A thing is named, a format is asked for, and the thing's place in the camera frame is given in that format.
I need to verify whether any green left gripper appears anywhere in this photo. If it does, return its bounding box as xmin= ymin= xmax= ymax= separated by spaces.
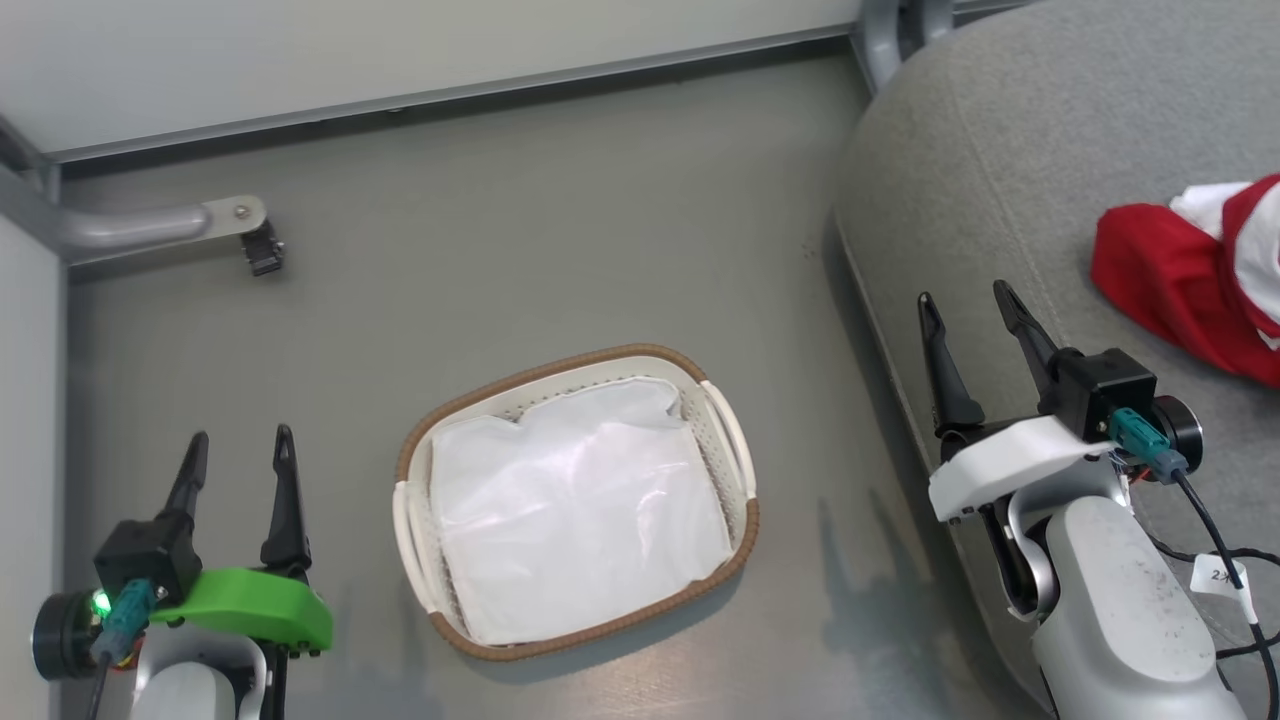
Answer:
xmin=150 ymin=425 xmax=334 ymax=653

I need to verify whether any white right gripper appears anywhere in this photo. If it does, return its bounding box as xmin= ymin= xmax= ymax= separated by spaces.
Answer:
xmin=918 ymin=280 xmax=1116 ymax=523

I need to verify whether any right cable with teal connector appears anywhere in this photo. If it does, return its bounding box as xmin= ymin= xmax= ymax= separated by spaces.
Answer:
xmin=1108 ymin=408 xmax=1280 ymax=720

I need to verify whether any white wicker-rimmed laundry basket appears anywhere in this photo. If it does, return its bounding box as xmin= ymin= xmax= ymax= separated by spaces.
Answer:
xmin=392 ymin=343 xmax=761 ymax=663

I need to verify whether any black caster wheel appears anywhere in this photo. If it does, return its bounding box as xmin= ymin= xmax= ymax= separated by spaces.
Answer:
xmin=240 ymin=218 xmax=286 ymax=278

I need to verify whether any grey partition foot bracket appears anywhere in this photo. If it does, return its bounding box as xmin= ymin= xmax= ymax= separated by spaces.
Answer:
xmin=0 ymin=160 xmax=268 ymax=266

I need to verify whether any left cable with teal connector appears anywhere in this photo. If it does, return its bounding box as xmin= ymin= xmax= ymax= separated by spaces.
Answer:
xmin=88 ymin=578 xmax=161 ymax=720

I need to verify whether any red and white garment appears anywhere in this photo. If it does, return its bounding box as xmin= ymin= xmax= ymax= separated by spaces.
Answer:
xmin=1090 ymin=173 xmax=1280 ymax=389

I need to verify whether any thin black loose cable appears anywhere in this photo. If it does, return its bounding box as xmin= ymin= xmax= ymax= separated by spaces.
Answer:
xmin=1140 ymin=530 xmax=1280 ymax=661

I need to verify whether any grey partition bottom rail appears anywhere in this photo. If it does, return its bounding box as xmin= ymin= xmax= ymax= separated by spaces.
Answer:
xmin=45 ymin=25 xmax=861 ymax=166

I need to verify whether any grey fabric sofa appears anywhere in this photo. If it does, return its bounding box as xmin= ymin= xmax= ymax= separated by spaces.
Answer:
xmin=833 ymin=0 xmax=1280 ymax=720

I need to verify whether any grey double partition post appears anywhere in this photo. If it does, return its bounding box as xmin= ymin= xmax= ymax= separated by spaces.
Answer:
xmin=855 ymin=0 xmax=956 ymax=96

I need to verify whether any white cable label tag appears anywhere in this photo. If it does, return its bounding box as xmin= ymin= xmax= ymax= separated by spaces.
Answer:
xmin=1190 ymin=553 xmax=1257 ymax=626

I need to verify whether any white basket liner cloth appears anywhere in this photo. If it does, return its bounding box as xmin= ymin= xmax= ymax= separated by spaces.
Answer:
xmin=430 ymin=378 xmax=734 ymax=646

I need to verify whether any grey partition corner post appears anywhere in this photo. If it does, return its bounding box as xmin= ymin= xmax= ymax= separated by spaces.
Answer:
xmin=0 ymin=115 xmax=63 ymax=206

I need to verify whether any cable with teal connector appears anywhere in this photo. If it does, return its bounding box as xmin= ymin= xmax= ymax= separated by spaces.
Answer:
xmin=88 ymin=578 xmax=161 ymax=720
xmin=1108 ymin=408 xmax=1280 ymax=720

